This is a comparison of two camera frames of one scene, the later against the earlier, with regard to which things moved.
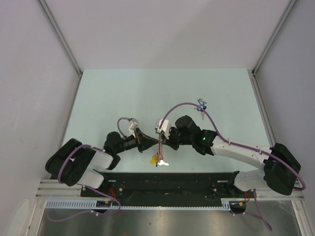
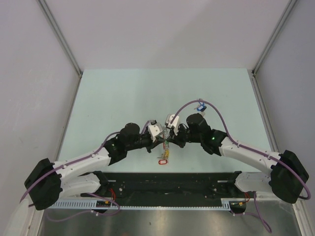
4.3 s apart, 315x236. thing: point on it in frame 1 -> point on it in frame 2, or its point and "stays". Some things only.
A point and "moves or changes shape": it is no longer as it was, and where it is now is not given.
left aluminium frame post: [60, 34] stays
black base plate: [170, 186] stays
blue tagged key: [202, 103] stays
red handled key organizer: [159, 155] moves or changes shape
